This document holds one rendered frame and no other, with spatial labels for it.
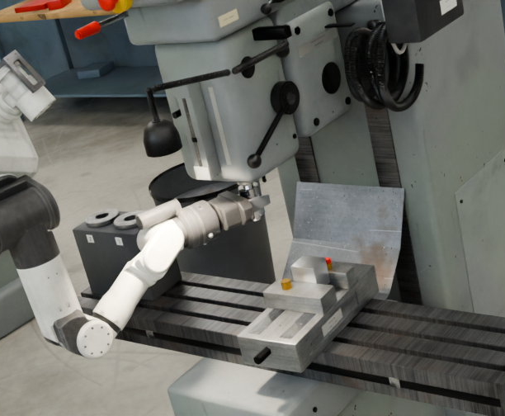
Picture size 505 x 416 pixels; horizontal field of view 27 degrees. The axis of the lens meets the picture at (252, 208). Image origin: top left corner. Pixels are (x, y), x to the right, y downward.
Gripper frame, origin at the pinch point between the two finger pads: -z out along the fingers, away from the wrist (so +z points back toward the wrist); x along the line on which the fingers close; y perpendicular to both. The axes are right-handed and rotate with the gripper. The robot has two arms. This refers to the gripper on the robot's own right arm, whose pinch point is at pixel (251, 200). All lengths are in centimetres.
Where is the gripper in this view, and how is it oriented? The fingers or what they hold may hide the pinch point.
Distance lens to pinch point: 228.6
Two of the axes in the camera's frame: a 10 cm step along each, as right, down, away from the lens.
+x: -5.2, -2.1, 8.3
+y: 2.1, 9.1, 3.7
